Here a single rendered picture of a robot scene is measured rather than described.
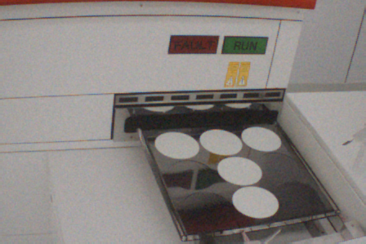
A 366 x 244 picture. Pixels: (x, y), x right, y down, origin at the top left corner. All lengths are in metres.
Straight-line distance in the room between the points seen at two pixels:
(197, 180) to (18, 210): 0.53
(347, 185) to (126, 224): 0.49
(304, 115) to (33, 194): 0.73
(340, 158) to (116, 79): 0.54
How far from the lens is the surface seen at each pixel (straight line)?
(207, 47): 1.25
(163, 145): 1.23
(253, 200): 1.12
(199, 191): 1.12
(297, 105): 1.37
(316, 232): 1.18
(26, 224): 1.48
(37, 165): 1.34
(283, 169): 1.24
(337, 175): 1.21
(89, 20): 1.15
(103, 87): 1.23
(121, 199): 1.19
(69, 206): 1.16
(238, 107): 1.35
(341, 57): 3.53
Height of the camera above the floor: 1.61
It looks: 32 degrees down
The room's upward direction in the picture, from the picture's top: 9 degrees clockwise
